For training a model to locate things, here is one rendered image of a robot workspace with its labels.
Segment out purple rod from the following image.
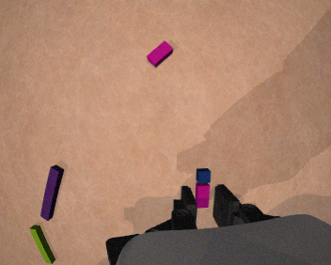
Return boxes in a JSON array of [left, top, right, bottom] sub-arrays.
[[40, 165, 64, 221]]

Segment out magenta rectangular block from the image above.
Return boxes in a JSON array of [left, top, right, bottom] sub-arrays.
[[147, 41, 173, 68], [196, 182, 210, 208]]

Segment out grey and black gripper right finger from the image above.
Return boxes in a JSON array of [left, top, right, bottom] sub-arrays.
[[213, 184, 280, 227]]

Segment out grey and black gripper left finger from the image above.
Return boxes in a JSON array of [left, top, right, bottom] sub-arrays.
[[106, 186, 197, 265]]

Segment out small blue cube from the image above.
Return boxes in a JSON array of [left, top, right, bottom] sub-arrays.
[[197, 168, 211, 183]]

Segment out lime green rod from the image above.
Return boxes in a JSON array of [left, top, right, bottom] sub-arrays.
[[29, 225, 55, 264]]

